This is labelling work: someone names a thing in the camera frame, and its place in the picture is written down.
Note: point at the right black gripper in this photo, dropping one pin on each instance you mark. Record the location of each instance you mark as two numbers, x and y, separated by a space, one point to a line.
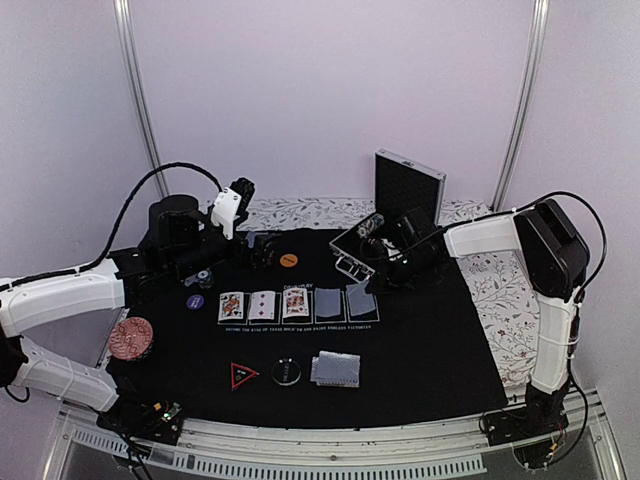
387 280

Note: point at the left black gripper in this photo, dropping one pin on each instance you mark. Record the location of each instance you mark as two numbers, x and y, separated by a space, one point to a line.
259 254

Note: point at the community playing card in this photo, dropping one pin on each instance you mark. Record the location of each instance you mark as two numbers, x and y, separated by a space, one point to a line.
329 306
362 305

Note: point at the orange big blind button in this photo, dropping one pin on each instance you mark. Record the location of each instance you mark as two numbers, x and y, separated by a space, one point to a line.
288 260

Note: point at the three of diamonds card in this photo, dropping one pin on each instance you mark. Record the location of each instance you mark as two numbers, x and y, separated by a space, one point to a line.
262 306

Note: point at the blue green 50 chip stack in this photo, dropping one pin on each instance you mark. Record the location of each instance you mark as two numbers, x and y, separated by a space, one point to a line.
205 279

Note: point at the purple small blind button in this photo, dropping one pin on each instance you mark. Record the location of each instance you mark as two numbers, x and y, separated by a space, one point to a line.
195 302

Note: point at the aluminium poker chip case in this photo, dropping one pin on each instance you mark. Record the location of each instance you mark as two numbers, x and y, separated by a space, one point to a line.
400 184

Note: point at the blue playing card deck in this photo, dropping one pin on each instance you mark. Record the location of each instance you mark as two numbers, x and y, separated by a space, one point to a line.
336 369

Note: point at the clear dealer button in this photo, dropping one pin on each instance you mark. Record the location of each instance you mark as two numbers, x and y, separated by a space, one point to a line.
286 372

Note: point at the red black triangle card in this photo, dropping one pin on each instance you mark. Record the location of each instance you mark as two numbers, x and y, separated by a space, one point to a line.
240 375

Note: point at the queen of spades card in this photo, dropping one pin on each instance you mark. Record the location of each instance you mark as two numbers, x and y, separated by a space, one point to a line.
231 307

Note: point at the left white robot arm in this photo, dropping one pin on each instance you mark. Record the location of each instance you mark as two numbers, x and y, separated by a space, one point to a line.
110 282

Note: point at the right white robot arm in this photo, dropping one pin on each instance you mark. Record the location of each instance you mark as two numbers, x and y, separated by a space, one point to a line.
556 259

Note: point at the left poker chip row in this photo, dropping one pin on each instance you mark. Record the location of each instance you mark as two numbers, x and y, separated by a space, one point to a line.
367 226

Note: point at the black poker table mat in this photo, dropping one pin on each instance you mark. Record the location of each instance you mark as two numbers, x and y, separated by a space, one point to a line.
426 358

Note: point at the floral white tablecloth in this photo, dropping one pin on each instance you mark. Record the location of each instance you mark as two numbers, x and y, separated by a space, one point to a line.
503 298

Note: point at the red patterned round tin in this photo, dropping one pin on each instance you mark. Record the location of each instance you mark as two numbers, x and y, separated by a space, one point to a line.
131 339

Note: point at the small green circuit board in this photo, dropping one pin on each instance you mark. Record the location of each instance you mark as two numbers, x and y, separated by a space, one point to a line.
165 411

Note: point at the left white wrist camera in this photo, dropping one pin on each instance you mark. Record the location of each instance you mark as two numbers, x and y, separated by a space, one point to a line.
229 209

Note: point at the right aluminium frame post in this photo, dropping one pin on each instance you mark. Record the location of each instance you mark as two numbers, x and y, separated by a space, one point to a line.
537 33

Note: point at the aluminium frame post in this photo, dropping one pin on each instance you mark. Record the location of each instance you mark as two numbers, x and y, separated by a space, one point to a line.
537 33
126 37

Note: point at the left aluminium frame post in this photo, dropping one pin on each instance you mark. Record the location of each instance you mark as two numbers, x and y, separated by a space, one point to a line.
126 37

